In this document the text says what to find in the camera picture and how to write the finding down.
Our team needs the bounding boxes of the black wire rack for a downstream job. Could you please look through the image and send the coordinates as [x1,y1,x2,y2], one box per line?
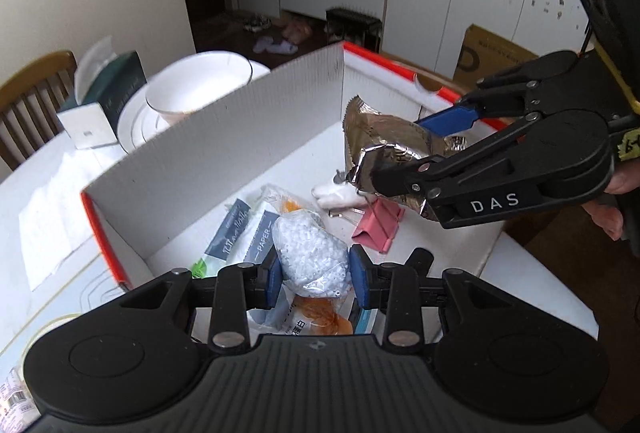
[326,7,383,54]

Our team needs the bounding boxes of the small clear orange print packet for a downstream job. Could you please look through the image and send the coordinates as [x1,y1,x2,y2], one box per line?
[262,185,321,220]

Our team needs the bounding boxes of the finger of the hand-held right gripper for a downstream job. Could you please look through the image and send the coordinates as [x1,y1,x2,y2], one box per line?
[372,112,548,201]
[417,50,596,138]

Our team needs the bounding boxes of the silver foil bag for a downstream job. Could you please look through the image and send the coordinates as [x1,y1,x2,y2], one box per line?
[342,95,471,224]

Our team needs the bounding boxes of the white cardboard box red edges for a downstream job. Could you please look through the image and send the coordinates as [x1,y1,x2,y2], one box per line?
[80,40,601,343]

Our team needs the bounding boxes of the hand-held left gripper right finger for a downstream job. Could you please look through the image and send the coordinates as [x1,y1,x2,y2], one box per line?
[349,247,521,355]

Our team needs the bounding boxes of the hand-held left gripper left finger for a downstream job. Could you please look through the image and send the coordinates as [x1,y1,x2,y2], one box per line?
[120,255,285,355]

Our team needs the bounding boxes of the pink slippers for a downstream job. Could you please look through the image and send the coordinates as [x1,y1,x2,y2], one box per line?
[281,19,314,42]

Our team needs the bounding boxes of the white plate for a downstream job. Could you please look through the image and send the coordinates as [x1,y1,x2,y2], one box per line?
[117,58,273,156]

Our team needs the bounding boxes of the person's right hand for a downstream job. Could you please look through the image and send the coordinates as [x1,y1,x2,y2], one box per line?
[582,158,640,241]

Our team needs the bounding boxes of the brown cardboard box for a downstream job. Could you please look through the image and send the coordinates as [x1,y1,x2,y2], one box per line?
[452,24,542,88]

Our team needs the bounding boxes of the marble patterned desktop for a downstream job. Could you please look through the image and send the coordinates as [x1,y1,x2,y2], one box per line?
[0,63,281,433]

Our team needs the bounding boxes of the bag of white beads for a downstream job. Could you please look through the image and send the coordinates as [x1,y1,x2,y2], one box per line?
[260,193,351,301]

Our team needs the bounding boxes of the pink binder clip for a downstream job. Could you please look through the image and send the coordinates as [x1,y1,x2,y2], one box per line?
[327,200,406,254]

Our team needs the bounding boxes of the white bowl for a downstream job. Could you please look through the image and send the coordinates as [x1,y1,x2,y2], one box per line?
[145,52,253,126]

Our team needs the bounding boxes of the dark wooden chair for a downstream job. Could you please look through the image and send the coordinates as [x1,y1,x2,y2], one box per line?
[0,50,78,171]

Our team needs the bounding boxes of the green white tissue box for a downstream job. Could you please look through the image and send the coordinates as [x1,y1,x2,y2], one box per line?
[56,35,148,150]

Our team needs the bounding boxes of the white orange print tissue pack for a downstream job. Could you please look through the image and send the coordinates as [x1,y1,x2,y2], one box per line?
[192,198,353,339]

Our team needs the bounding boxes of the white plush tooth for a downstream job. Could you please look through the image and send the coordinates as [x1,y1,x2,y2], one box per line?
[311,170,371,208]

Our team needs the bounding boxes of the white paper sheets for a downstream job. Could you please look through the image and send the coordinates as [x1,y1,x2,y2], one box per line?
[17,148,126,291]

